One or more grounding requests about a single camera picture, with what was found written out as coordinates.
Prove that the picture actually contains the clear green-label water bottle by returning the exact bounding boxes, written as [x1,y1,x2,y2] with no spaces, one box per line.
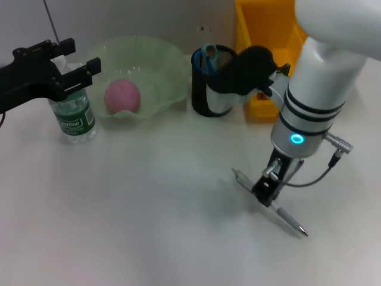
[47,53,98,145]

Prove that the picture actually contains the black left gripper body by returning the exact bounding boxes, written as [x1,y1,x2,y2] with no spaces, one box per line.
[0,39,65,113]

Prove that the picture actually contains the grey clear pen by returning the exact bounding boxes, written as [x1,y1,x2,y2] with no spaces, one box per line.
[231,168,309,238]

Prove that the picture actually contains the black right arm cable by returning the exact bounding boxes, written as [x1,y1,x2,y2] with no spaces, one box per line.
[261,130,355,187]

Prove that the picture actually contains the yellow plastic bin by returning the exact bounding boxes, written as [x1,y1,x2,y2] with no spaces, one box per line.
[235,0,309,122]

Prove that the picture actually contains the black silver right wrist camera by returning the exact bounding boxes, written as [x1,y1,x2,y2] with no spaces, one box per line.
[207,44,279,116]

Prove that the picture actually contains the black mesh pen holder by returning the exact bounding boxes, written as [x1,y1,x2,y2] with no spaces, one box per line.
[190,44,239,118]

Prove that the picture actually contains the translucent green fruit plate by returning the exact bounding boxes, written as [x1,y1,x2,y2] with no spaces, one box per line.
[80,35,192,120]

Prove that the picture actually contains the pink peach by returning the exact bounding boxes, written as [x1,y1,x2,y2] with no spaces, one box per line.
[104,78,141,114]

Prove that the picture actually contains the transparent plastic ruler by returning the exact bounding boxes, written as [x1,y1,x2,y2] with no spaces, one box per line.
[196,25,214,54]

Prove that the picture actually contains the blue scissors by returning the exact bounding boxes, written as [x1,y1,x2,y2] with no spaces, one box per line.
[195,43,221,77]

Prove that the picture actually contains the thin dark camera cable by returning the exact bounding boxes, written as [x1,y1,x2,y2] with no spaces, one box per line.
[43,0,60,44]

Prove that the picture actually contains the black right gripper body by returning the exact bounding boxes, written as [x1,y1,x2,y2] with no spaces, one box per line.
[251,147,305,209]

